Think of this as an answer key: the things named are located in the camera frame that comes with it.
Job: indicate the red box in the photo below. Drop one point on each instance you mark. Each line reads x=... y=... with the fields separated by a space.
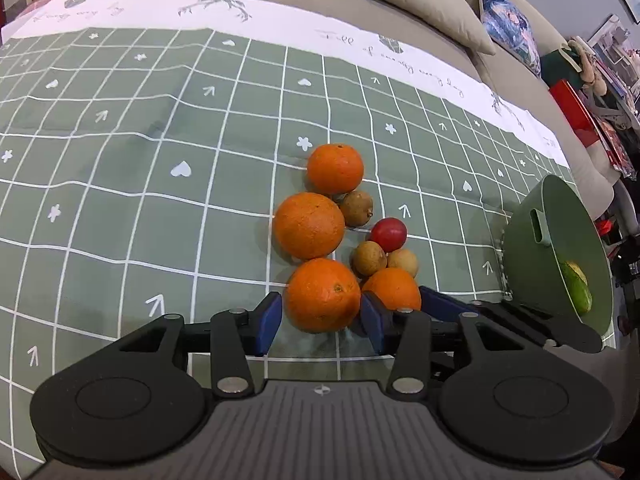
x=575 y=110

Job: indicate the green grid tablecloth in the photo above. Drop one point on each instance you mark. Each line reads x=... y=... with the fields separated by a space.
x=125 y=170

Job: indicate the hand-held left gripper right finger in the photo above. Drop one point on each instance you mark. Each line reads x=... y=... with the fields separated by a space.
x=372 y=324

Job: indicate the beige sofa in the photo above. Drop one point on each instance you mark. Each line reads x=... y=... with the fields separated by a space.
x=500 y=85

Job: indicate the cluttered shelf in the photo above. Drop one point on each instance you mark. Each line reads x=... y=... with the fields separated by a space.
x=617 y=50

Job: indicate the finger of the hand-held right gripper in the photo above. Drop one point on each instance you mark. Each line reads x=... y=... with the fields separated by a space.
x=442 y=302

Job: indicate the green bag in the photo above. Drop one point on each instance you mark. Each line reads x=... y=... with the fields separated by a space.
x=557 y=67

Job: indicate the beige plush toy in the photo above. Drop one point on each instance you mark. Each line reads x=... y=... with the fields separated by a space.
x=590 y=67

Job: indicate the red printed packets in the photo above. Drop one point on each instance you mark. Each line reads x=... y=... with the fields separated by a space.
x=617 y=152

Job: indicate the blue printed pillow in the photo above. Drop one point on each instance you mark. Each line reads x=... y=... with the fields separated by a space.
x=512 y=27

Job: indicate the green mango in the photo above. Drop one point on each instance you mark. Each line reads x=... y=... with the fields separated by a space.
x=576 y=287

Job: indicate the grey office chair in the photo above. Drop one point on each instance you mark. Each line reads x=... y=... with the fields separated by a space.
x=625 y=207

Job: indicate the small red round fruit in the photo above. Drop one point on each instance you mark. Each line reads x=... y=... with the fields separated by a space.
x=388 y=234

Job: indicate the green plastic bowl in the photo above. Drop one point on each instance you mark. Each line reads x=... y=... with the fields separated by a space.
x=550 y=225

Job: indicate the beige pillow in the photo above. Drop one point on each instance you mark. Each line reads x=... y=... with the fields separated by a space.
x=415 y=5

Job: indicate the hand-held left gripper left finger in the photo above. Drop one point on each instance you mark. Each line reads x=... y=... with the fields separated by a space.
x=267 y=322

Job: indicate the small orange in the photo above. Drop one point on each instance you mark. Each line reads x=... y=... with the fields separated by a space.
x=392 y=287

